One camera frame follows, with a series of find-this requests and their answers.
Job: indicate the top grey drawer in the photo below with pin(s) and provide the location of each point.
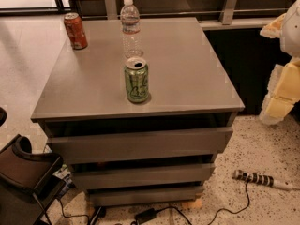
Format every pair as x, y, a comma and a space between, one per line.
141, 145

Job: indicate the grey metal bracket left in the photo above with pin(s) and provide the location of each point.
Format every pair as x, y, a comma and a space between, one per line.
111, 9

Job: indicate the middle grey drawer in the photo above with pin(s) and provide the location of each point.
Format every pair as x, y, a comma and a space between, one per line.
126, 178

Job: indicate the red soda can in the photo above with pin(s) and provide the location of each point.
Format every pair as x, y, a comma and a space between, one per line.
74, 27

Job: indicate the grey drawer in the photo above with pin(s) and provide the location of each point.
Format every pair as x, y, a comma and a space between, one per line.
141, 145
160, 195
126, 178

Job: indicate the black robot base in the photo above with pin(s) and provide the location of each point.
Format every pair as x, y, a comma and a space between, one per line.
27, 183

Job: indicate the black white striped wand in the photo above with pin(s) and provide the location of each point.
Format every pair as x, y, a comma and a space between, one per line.
265, 180

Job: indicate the black power adapter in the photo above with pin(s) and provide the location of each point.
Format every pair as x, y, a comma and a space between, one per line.
145, 216

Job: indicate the clear plastic water bottle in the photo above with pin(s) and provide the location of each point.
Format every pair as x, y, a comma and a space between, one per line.
131, 29

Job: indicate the green soda can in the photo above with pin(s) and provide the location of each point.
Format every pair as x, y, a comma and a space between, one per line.
136, 79

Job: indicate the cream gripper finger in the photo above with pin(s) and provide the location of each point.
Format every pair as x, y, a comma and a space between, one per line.
273, 29
274, 110

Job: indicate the bottom grey drawer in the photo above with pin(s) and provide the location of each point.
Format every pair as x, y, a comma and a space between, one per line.
160, 195

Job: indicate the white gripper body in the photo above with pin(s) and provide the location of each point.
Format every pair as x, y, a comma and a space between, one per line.
292, 32

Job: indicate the grey metal bracket right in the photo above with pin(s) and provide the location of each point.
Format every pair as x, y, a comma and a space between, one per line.
226, 15

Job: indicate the grey metal bracket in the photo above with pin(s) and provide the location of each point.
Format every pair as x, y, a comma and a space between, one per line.
111, 9
226, 15

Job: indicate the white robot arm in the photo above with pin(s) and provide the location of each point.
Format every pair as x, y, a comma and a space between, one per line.
290, 36

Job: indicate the grey drawer cabinet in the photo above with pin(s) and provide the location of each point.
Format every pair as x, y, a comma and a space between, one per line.
145, 130

